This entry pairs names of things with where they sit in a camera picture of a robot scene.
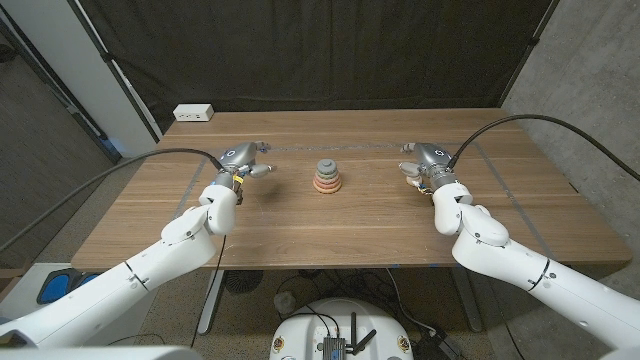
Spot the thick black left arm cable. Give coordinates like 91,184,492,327
0,147,225,253

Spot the white robot torso base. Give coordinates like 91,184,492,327
269,298,415,360

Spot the blue foot pedal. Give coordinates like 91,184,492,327
36,268,77,305
73,272,105,292

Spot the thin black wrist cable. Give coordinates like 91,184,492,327
189,235,228,349
494,294,526,360

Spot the white robot chest cover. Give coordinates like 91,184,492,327
0,345,202,360

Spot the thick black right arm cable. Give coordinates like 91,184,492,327
447,114,640,182

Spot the round grey floor object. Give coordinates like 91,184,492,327
273,290,297,315

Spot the round black floor fan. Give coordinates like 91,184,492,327
223,269,264,295

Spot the thin black left wrist cable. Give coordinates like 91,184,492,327
189,235,228,349

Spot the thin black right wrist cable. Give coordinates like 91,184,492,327
494,294,526,360

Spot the grey table leg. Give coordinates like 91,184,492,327
449,267,485,334

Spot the black floor cable tangle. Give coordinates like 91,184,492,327
274,269,401,304

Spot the black curtain backdrop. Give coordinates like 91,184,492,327
77,0,557,135

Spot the black backdrop stand pole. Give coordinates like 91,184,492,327
497,0,561,108
66,0,164,144

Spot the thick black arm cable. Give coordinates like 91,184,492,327
0,147,225,253
447,114,640,182

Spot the white power strip box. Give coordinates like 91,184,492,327
172,103,215,122

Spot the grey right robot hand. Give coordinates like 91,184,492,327
398,142,459,194

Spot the black power brick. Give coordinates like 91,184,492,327
414,329,464,360

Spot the black metal frame bar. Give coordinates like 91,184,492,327
0,19,122,164

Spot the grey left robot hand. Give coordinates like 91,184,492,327
213,141,277,192

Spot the light grey floor cable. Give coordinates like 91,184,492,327
386,269,437,335

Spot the grey radio module with antennas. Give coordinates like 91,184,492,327
322,312,378,360

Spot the white table leg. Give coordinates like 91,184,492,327
197,269,226,336

